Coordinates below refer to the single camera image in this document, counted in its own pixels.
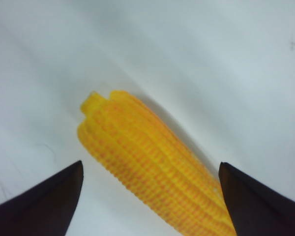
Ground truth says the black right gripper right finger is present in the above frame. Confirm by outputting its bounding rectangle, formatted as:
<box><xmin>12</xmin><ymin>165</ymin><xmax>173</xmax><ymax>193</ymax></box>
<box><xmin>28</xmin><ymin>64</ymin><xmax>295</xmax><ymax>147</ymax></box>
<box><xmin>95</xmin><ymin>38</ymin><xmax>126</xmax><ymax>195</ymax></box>
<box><xmin>218</xmin><ymin>162</ymin><xmax>295</xmax><ymax>236</ymax></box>

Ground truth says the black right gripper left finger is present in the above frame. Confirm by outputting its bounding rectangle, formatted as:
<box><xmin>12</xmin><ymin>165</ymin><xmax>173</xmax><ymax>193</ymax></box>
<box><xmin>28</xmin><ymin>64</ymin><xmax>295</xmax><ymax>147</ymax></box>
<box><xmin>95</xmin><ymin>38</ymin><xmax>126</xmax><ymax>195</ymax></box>
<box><xmin>0</xmin><ymin>161</ymin><xmax>84</xmax><ymax>236</ymax></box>

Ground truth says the yellow corn cob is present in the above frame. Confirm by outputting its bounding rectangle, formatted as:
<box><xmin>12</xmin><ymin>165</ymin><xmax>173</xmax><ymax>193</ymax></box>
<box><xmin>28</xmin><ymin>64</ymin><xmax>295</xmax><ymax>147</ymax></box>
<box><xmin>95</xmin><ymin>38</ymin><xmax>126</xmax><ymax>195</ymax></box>
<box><xmin>77</xmin><ymin>90</ymin><xmax>236</xmax><ymax>236</ymax></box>

